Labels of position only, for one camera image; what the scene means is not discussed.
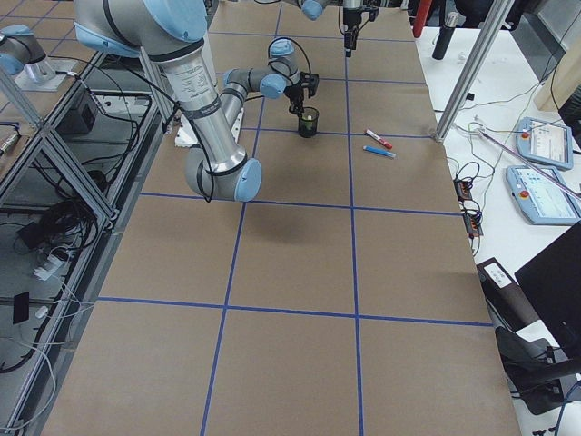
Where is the teach pendant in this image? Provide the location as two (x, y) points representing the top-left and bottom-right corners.
(516, 117), (574, 171)
(506, 165), (580, 225)

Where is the upper teach pendant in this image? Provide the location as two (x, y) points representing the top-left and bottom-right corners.
(516, 117), (574, 171)

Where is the black monitor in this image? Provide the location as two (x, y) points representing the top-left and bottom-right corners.
(516, 223), (580, 358)

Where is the aluminium frame post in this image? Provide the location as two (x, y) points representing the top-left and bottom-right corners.
(433, 0), (514, 143)

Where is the red marker pen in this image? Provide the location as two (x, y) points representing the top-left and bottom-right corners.
(365, 129), (393, 150)

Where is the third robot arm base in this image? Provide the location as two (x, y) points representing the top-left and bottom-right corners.
(1, 25), (54, 84)

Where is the black mesh pen cup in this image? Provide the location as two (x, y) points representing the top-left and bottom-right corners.
(298, 107), (320, 138)

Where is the red cylinder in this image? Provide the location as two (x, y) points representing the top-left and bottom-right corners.
(412, 0), (432, 38)

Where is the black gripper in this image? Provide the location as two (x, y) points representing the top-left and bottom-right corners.
(284, 84), (309, 117)
(342, 8), (362, 57)

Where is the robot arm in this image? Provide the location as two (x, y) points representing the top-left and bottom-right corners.
(288, 0), (380, 58)
(74, 0), (319, 202)

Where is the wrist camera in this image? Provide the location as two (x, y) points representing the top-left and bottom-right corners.
(300, 72), (320, 98)

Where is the aluminium frame rack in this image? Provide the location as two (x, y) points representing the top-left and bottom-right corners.
(1, 54), (176, 435)

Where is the blue marker pen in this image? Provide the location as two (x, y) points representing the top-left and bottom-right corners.
(362, 145), (397, 159)

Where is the lower teach pendant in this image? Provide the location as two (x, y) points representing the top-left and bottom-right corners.
(506, 165), (580, 225)

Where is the black water bottle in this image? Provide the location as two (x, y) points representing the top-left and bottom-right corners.
(432, 12), (459, 60)

